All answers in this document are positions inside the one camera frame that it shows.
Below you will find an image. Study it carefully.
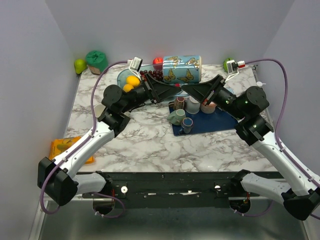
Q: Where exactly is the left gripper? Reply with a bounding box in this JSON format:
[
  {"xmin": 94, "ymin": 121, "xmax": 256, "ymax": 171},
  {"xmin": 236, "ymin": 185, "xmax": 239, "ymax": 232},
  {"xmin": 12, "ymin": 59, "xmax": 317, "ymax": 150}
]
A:
[{"xmin": 120, "ymin": 72, "xmax": 181, "ymax": 114}]

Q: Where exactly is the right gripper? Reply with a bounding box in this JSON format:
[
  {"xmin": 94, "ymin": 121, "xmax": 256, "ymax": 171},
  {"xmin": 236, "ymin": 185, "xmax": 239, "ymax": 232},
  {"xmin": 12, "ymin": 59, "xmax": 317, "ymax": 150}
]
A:
[{"xmin": 181, "ymin": 74, "xmax": 246, "ymax": 121}]

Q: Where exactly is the pink mug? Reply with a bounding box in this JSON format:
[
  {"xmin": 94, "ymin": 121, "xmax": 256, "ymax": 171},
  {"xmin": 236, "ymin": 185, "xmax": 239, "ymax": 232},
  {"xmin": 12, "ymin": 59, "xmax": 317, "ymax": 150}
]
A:
[{"xmin": 200, "ymin": 102, "xmax": 217, "ymax": 114}]

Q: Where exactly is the butterfly blue mug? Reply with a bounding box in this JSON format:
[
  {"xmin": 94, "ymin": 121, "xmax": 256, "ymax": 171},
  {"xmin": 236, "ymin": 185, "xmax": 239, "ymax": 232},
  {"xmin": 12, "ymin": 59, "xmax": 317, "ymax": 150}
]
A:
[{"xmin": 162, "ymin": 55, "xmax": 202, "ymax": 84}]

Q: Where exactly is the sage green mug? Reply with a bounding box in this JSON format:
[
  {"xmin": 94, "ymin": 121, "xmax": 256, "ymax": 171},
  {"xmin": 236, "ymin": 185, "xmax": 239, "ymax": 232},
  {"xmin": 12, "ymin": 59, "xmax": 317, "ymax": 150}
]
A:
[{"xmin": 166, "ymin": 109, "xmax": 186, "ymax": 126}]

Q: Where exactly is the small navy mug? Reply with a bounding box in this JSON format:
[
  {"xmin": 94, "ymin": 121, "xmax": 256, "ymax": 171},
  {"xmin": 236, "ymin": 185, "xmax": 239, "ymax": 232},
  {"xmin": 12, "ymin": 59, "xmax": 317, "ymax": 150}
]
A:
[{"xmin": 181, "ymin": 117, "xmax": 194, "ymax": 134}]

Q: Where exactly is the light green mug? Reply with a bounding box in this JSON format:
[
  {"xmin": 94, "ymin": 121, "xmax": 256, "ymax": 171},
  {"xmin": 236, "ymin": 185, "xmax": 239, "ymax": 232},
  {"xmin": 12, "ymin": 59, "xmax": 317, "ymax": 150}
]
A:
[{"xmin": 93, "ymin": 103, "xmax": 106, "ymax": 118}]

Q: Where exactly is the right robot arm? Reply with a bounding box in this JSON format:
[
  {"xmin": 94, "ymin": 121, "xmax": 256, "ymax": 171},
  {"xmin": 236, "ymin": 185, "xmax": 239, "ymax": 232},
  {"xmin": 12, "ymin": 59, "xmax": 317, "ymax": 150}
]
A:
[{"xmin": 181, "ymin": 75, "xmax": 320, "ymax": 221}]

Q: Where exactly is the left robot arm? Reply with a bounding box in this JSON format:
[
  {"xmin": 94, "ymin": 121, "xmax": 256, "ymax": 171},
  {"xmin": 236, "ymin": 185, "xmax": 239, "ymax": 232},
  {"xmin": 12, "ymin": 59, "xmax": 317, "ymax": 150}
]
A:
[{"xmin": 37, "ymin": 73, "xmax": 181, "ymax": 206}]

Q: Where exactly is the grey white mug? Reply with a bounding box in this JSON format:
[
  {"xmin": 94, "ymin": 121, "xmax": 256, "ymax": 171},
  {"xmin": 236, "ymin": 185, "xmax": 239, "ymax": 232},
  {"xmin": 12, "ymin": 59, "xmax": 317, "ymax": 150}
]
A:
[{"xmin": 185, "ymin": 96, "xmax": 201, "ymax": 114}]

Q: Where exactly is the brown striped mug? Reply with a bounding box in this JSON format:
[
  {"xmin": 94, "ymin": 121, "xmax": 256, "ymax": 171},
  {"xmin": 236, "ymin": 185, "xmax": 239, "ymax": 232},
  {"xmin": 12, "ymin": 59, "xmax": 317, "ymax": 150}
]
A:
[{"xmin": 173, "ymin": 96, "xmax": 186, "ymax": 110}]

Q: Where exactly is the purple grape bunch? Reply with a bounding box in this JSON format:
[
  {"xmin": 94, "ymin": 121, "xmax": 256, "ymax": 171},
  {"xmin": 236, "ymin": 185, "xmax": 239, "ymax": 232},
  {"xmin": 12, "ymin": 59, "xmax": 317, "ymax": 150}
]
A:
[{"xmin": 139, "ymin": 70, "xmax": 163, "ymax": 81}]

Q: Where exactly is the yellow lemon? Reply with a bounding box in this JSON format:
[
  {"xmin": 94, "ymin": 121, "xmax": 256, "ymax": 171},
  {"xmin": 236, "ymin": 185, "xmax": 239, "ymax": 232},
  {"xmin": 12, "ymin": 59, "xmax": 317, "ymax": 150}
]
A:
[{"xmin": 126, "ymin": 75, "xmax": 141, "ymax": 88}]

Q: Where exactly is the red apple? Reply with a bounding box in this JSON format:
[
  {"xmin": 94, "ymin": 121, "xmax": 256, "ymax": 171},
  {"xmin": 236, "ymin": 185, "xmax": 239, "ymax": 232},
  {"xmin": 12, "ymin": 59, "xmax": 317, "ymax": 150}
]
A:
[{"xmin": 152, "ymin": 57, "xmax": 164, "ymax": 71}]

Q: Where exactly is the dark blue tray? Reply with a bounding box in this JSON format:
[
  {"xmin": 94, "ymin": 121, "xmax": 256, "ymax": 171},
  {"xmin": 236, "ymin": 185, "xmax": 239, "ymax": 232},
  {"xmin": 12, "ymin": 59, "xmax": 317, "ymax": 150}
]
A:
[{"xmin": 167, "ymin": 99, "xmax": 238, "ymax": 136}]

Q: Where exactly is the orange fruit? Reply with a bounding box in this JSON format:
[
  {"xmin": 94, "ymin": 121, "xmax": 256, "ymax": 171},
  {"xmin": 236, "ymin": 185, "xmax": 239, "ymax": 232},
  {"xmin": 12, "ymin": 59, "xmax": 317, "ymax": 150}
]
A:
[{"xmin": 123, "ymin": 84, "xmax": 134, "ymax": 93}]

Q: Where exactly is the green striped ball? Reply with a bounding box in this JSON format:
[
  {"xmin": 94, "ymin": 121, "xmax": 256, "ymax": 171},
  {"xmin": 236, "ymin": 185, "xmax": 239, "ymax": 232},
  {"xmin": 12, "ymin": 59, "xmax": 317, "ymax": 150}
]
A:
[{"xmin": 222, "ymin": 57, "xmax": 235, "ymax": 73}]

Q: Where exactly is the clear blue fruit container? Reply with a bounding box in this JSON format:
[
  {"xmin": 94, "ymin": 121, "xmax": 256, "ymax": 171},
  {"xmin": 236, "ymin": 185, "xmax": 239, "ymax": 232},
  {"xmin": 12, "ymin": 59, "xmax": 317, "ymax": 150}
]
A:
[{"xmin": 117, "ymin": 63, "xmax": 189, "ymax": 98}]

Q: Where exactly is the cream soap pump bottle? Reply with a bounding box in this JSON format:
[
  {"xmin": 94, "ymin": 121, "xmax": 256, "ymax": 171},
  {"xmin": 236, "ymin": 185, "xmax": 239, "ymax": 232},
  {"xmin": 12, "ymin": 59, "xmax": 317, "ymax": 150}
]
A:
[{"xmin": 256, "ymin": 81, "xmax": 266, "ymax": 88}]

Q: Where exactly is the green wrapped jar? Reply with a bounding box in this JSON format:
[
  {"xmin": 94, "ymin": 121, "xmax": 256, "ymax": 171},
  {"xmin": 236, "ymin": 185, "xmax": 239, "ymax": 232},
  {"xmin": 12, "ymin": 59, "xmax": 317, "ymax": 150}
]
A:
[{"xmin": 85, "ymin": 50, "xmax": 109, "ymax": 75}]

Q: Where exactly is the green pear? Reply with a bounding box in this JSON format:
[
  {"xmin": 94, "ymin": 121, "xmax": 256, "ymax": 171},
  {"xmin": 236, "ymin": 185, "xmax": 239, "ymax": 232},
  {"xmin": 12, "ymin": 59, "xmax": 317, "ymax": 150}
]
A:
[{"xmin": 74, "ymin": 58, "xmax": 87, "ymax": 75}]

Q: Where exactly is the orange snack bag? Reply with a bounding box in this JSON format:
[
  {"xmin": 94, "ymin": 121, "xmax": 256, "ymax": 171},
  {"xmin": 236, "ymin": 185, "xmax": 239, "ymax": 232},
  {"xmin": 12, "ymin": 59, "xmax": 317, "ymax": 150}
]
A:
[{"xmin": 48, "ymin": 136, "xmax": 81, "ymax": 160}]

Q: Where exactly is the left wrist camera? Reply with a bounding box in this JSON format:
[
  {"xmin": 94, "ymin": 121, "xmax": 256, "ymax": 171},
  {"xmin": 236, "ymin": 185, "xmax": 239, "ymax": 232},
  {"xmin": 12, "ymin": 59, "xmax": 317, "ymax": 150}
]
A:
[{"xmin": 127, "ymin": 56, "xmax": 143, "ymax": 78}]

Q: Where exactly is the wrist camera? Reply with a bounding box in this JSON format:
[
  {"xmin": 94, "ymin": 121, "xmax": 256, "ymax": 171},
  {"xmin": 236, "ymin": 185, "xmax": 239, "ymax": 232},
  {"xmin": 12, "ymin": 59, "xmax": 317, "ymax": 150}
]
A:
[
  {"xmin": 127, "ymin": 56, "xmax": 143, "ymax": 78},
  {"xmin": 225, "ymin": 59, "xmax": 246, "ymax": 82}
]

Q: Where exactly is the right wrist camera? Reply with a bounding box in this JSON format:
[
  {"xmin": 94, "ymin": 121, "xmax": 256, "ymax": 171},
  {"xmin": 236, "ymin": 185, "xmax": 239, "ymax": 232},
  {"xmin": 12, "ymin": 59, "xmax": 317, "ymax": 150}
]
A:
[{"xmin": 225, "ymin": 59, "xmax": 246, "ymax": 82}]

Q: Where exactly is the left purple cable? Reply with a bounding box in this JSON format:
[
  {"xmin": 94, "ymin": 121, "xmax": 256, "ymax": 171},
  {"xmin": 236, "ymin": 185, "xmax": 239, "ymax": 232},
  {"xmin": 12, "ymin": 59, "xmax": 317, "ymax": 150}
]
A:
[{"xmin": 39, "ymin": 59, "xmax": 132, "ymax": 215}]

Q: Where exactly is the purple cable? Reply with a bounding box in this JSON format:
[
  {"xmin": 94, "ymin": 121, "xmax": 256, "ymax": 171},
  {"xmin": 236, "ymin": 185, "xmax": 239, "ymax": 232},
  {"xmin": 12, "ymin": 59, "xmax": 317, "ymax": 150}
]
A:
[
  {"xmin": 246, "ymin": 58, "xmax": 320, "ymax": 221},
  {"xmin": 39, "ymin": 59, "xmax": 132, "ymax": 215}
]

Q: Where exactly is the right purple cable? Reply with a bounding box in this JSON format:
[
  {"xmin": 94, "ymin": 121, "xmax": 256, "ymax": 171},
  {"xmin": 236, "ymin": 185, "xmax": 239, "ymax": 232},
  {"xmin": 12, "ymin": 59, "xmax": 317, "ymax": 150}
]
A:
[{"xmin": 246, "ymin": 58, "xmax": 320, "ymax": 221}]

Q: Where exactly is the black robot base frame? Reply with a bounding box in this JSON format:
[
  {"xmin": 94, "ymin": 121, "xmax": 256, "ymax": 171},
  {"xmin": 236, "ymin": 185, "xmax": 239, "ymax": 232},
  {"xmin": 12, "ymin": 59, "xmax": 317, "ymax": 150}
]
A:
[{"xmin": 72, "ymin": 169, "xmax": 283, "ymax": 210}]

